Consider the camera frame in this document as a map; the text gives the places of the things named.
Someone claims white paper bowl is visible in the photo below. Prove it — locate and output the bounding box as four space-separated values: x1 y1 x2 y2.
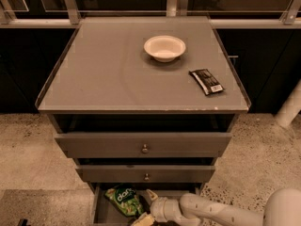
144 36 186 62

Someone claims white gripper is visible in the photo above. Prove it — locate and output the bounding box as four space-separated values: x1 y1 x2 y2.
131 189 182 226

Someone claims black snack bar wrapper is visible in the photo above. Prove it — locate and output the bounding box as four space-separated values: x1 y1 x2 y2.
189 69 224 96

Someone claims metal window railing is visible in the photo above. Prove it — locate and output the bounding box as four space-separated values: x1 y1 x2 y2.
0 0 301 29

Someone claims white pole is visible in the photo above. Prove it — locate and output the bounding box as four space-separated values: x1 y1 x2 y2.
275 80 301 127

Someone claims grey bottom drawer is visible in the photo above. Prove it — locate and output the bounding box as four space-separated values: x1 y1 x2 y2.
91 183 197 226

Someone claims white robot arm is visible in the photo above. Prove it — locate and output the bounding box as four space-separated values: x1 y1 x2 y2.
131 188 301 226

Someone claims grey middle drawer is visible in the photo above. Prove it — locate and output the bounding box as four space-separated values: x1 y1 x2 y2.
76 165 215 183

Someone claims grey drawer cabinet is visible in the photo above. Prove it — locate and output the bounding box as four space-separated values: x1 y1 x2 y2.
35 15 252 226

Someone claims green rice chip bag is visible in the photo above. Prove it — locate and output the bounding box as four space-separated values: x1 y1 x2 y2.
104 184 144 217

